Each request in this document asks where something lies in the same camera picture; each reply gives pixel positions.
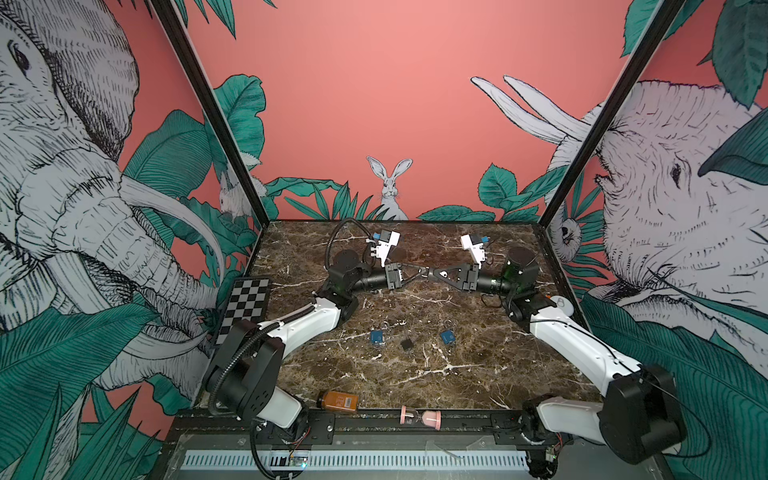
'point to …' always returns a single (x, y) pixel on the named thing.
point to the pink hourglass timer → (431, 418)
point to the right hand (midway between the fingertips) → (436, 277)
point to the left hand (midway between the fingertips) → (427, 272)
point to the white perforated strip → (359, 460)
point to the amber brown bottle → (337, 400)
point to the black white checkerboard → (248, 300)
